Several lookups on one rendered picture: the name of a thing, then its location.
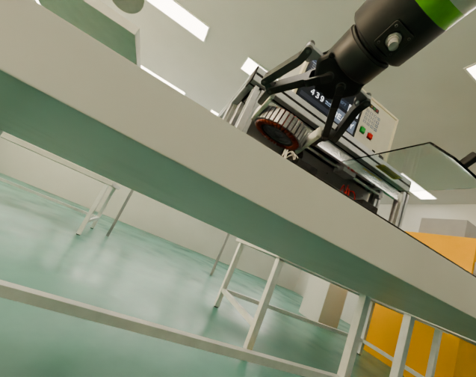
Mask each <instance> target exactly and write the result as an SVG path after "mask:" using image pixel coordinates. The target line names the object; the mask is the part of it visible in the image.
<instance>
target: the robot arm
mask: <svg viewBox="0 0 476 377"><path fill-rule="evenodd" d="M475 8H476V0H366V1H365V2H364V3H363V4H362V5H361V7H360V8H359V9H358V10H357V11H356V12H355V16H354V21H355V24H354V25H352V26H351V27H350V28H349V29H348V30H347V31H346V32H345V33H344V35H343V36H342V37H341V38H340V39H339V40H338V41H337V42H336V43H335V44H334V45H333V47H332V48H331V49H329V50H328V51H326V52H323V53H322V52H321V51H320V50H319V49H318V48H316V47H315V41H314V40H310V41H308V43H307V44H306V45H305V46H304V47H303V48H302V50H301V51H300V52H298V53H297V54H295V55H293V56H292V57H290V58H289V59H287V60H286V61H284V62H282V63H281V64H279V65H278V66H276V67H274V68H273V69H272V70H270V71H268V72H267V73H265V75H264V77H263V79H262V80H261V84H262V85H263V86H265V89H266V90H265V91H264V93H263V94H262V95H261V96H260V97H259V100H258V104H259V105H260V106H259V107H258V108H257V109H256V110H255V112H254V113H253V116H252V117H251V120H252V121H254V120H255V119H256V118H257V117H258V116H259V115H260V114H261V113H262V111H263V110H264V109H265V108H266V107H267V106H268V105H269V103H270V102H271V101H272V100H273V98H274V97H275V95H276V94H277V93H281V92H284V91H289V90H293V89H296V88H301V87H311V86H315V89H316V90H317V91H320V92H321V93H322V94H323V95H324V96H325V97H326V98H327V99H332V100H333V101H332V103H331V106H330V110H329V114H328V116H327V121H326V123H325V126H324V129H323V127H322V126H319V127H318V128H317V129H316V130H315V131H314V132H312V133H311V134H310V135H309V136H308V138H307V139H306V141H305V142H304V144H303V146H302V147H301V148H300V149H299V150H295V153H296V154H298V153H300V152H301V151H303V150H305V149H306V148H307V147H308V146H309V145H312V146H313V147H314V146H316V145H317V144H319V143H320V142H322V141H324V142H325V141H327V140H328V139H330V140H331V141H332V142H333V143H336V142H338V140H339V139H340V138H341V137H342V136H343V134H344V133H345V131H346V130H347V129H348V127H349V126H350V125H351V124H352V122H353V121H354V120H355V119H356V117H357V116H358V114H359V113H360V112H362V111H363V110H365V109H366V108H367V107H369V106H370V105H371V93H366V92H364V90H363V89H362V87H363V86H364V85H366V84H368V83H369V82H370V81H371V80H372V79H374V78H375V77H376V76H378V75H379V74H380V73H382V72H383V71H384V70H385V69H386V68H387V67H388V66H389V65H391V66H393V67H399V66H400V65H402V64H403V63H404V62H406V61H407V60H409V59H410V58H411V57H412V56H414V55H415V54H416V53H417V52H419V51H420V50H422V49H423V48H424V47H425V46H427V45H428V44H429V43H431V42H432V41H433V40H435V39H436V38H437V37H438V36H440V35H441V34H443V33H444V32H445V31H447V30H448V29H449V28H450V27H451V26H453V25H454V24H456V23H457V22H459V21H460V20H461V19H462V18H463V17H464V16H466V15H467V14H469V13H470V12H472V11H473V10H474V9H475ZM312 60H316V61H317V63H316V68H315V69H312V70H308V71H307V72H305V73H301V74H298V75H296V76H291V77H288V78H285V79H280V80H277V81H275V80H276V79H278V78H280V77H281V76H284V75H285V74H286V73H288V72H290V71H292V70H293V69H295V68H297V67H299V66H300V65H301V64H302V63H303V62H304V61H305V62H310V61H312ZM352 96H356V97H355V99H354V102H353V105H352V106H351V107H350V108H349V110H348V111H347V113H346V114H345V116H344V117H343V118H342V120H341V121H340V123H339V124H338V126H337V127H336V128H335V130H332V129H331V128H332V125H333V121H334V119H335V116H336V112H337V110H338V108H339V104H340V102H341V98H346V97H352Z"/></svg>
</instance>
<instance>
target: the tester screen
mask: <svg viewBox="0 0 476 377"><path fill-rule="evenodd" d="M316 63H317V61H316V60H312V61H311V63H310V65H309V68H308V70H312V69H315V68H316ZM308 70H307V71H308ZM312 87H313V88H314V89H315V86H311V87H301V88H300V89H299V91H298V93H297V95H298V96H299V97H301V98H302V99H304V100H305V101H306V102H308V104H310V105H311V106H313V107H314V108H316V109H317V110H318V111H319V112H320V113H322V114H323V115H325V116H326V117H327V116H328V114H326V113H325V112H323V111H322V110H320V109H319V108H318V107H317V106H316V105H314V104H313V103H311V102H310V101H308V99H306V98H305V97H304V96H302V95H301V94H300V91H301V90H303V91H304V92H306V93H307V94H308V95H310V97H312V98H313V99H315V100H316V101H317V102H319V103H320V104H321V105H322V106H323V107H325V108H326V109H328V110H330V106H331V103H332V101H333V100H332V99H327V98H325V100H324V104H323V103H322V102H320V101H319V100H318V99H316V98H315V97H314V96H313V95H311V94H310V93H309V92H310V90H311V88H312ZM318 92H319V93H320V94H321V95H323V94H322V93H321V92H320V91H318ZM323 96H324V95H323ZM324 97H325V96H324ZM355 97H356V96H352V97H346V98H343V99H344V100H346V101H347V102H348V103H350V104H351V105H353V102H354V99H355ZM339 109H340V110H342V111H343V112H344V113H345V114H346V113H347V111H346V110H345V109H344V108H342V107H341V106H339Z"/></svg>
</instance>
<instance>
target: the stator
mask: <svg viewBox="0 0 476 377"><path fill-rule="evenodd" d="M289 114H290V112H289V111H286V110H285V109H282V108H279V107H277V106H272V105H268V106H267V107H266V108H265V109H264V110H263V111H262V113H261V114H260V115H259V116H258V117H257V118H256V119H255V120H254V122H255V125H256V128H257V129H258V131H259V132H260V133H261V134H262V135H263V136H264V137H265V138H267V139H268V140H270V142H273V143H274V144H276V145H277V146H279V147H282V148H283V149H286V150H299V149H300V148H301V147H302V146H303V144H304V142H305V141H306V139H307V138H308V136H309V133H308V131H307V129H306V127H305V125H304V124H303V122H301V121H300V119H298V118H297V117H296V116H294V115H293V114H290V115H289Z"/></svg>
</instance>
